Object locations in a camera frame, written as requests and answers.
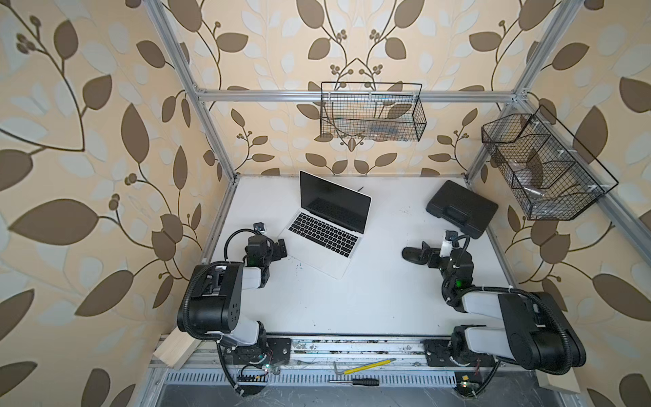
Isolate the black plastic case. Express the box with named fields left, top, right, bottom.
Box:
left=426, top=181, right=498, bottom=239

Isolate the silver laptop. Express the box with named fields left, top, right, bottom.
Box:
left=280, top=171, right=372, bottom=280

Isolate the back wire basket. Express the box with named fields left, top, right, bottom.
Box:
left=320, top=81, right=427, bottom=142

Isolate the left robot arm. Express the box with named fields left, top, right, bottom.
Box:
left=177, top=222, right=292, bottom=397

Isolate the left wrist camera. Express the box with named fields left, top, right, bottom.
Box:
left=253, top=222, right=267, bottom=235

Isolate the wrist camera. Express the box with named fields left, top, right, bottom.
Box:
left=253, top=222, right=267, bottom=235
left=440, top=230, right=459, bottom=258

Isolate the yellow handled tool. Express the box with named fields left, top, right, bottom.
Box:
left=333, top=358, right=396, bottom=376

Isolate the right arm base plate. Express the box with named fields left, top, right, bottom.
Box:
left=422, top=338, right=496, bottom=368

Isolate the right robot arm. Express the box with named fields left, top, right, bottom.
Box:
left=414, top=231, right=588, bottom=398

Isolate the left wooden block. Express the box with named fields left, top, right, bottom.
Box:
left=153, top=328, right=202, bottom=370

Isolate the black screwdriver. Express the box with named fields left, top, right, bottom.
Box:
left=328, top=378, right=380, bottom=387

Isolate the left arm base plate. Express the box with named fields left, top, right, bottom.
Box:
left=225, top=337, right=293, bottom=366

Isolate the right wire basket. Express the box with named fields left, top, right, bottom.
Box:
left=481, top=105, right=619, bottom=221

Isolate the wooden block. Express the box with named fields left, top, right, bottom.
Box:
left=153, top=328, right=202, bottom=370
left=536, top=368, right=581, bottom=394

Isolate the right wooden block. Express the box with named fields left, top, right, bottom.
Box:
left=536, top=368, right=581, bottom=394

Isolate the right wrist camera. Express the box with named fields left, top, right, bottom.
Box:
left=440, top=230, right=459, bottom=258

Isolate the wire basket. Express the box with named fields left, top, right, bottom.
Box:
left=481, top=105, right=619, bottom=221
left=320, top=81, right=427, bottom=142

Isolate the black wireless mouse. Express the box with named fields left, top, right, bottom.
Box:
left=401, top=247, right=431, bottom=266

